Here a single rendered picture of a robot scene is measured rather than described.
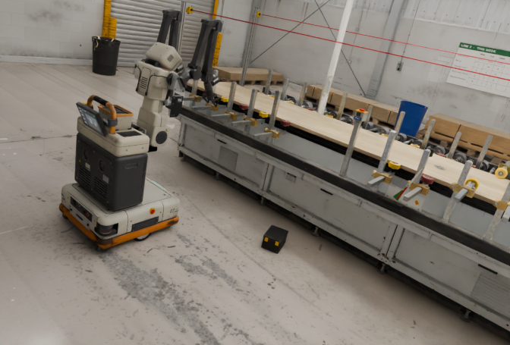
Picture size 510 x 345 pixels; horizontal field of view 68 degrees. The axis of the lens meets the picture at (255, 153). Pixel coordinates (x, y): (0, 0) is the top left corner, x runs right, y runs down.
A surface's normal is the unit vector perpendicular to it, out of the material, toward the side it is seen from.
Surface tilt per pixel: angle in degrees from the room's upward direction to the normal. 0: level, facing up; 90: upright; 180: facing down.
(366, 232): 90
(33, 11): 90
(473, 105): 90
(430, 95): 90
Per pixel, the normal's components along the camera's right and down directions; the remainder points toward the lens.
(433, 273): -0.63, 0.14
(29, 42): 0.75, 0.36
